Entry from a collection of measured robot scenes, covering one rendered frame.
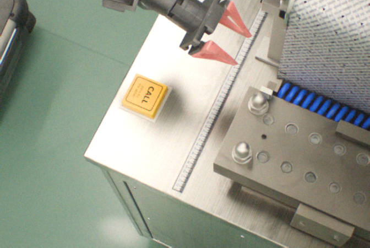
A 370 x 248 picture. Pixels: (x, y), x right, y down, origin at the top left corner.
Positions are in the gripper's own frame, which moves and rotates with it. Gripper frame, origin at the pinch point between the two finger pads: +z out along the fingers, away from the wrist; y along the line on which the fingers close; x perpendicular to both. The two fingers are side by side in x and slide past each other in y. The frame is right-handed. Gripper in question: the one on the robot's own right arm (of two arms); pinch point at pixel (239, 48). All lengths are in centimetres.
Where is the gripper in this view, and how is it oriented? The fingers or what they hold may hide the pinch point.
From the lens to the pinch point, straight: 124.9
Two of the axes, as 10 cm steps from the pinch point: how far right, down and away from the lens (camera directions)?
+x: 3.9, -1.0, -9.2
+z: 8.1, 5.1, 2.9
